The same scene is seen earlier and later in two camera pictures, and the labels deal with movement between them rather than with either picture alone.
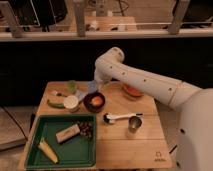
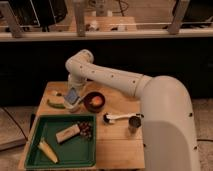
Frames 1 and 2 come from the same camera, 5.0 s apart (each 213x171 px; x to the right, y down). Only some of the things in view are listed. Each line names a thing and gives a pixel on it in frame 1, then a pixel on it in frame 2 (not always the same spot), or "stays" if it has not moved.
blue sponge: (82, 93) -> (72, 95)
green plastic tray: (73, 152) stays
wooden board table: (129, 133) stays
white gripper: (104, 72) -> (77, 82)
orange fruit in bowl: (97, 100) stays
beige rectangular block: (67, 133) stays
